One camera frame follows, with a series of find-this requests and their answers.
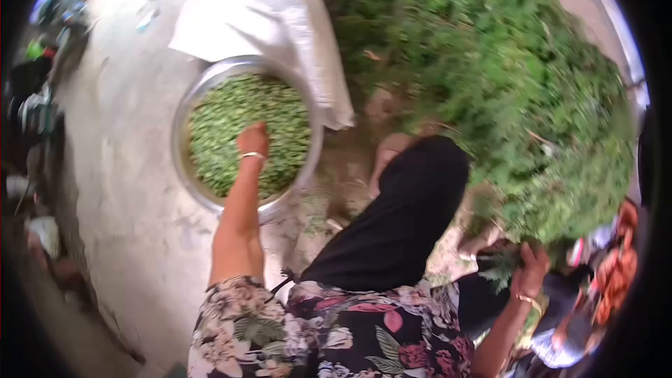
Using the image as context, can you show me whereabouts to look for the heap of picked green leaves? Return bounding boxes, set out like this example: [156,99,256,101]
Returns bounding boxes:
[187,73,313,200]

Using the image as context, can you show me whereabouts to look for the person's left hand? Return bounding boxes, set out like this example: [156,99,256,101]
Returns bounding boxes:
[236,121,270,159]

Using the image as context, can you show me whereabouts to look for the person's right fingers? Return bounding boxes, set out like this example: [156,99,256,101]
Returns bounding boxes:
[520,241,551,276]

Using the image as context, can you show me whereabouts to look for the white woven sack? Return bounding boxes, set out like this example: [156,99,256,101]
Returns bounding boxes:
[168,0,356,131]

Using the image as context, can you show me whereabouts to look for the green leafy sprig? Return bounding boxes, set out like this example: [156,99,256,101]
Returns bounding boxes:
[475,248,527,295]

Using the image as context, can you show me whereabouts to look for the person's right hand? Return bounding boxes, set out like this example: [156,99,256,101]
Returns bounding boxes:
[509,241,551,301]

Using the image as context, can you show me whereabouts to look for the pile of green leafy plants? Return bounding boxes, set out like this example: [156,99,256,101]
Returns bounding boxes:
[331,0,637,246]

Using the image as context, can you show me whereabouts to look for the person's body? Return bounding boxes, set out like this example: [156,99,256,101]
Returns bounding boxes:
[187,274,476,378]

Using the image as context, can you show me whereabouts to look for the round metal bowl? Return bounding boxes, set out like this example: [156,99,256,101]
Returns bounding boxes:
[170,55,324,225]

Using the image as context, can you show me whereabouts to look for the person's legs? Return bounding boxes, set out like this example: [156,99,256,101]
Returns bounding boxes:
[299,133,471,293]

